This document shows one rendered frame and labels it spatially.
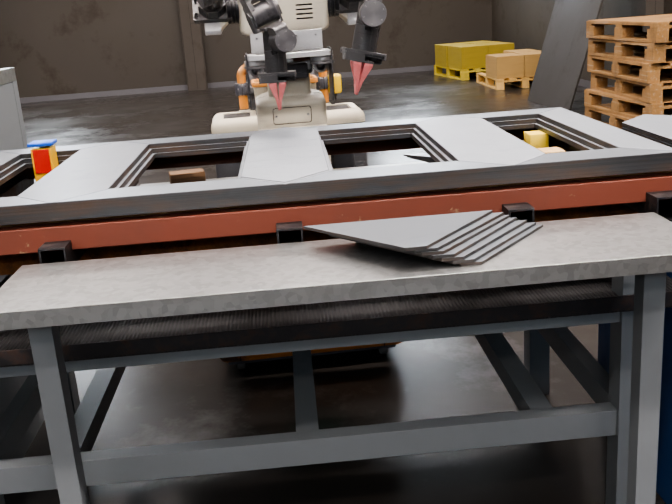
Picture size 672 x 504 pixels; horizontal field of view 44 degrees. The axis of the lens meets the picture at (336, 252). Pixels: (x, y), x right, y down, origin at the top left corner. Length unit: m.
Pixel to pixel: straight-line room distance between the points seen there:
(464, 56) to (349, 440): 10.28
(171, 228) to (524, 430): 0.87
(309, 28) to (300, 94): 0.21
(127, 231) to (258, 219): 0.25
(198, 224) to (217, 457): 0.52
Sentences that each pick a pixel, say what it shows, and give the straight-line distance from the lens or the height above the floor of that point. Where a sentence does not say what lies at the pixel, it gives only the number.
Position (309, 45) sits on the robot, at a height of 1.05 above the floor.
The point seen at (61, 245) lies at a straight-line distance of 1.66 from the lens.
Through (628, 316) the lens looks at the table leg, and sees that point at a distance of 1.85.
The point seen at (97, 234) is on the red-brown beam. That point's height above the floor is 0.78.
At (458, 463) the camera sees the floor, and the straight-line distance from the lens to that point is 2.29.
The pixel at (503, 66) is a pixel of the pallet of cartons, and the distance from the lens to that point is 10.54.
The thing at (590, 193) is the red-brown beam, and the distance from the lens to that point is 1.73.
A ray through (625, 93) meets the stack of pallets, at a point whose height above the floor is 0.31.
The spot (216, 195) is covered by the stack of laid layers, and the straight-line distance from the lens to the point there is 1.63.
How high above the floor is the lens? 1.18
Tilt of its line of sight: 17 degrees down
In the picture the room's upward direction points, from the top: 4 degrees counter-clockwise
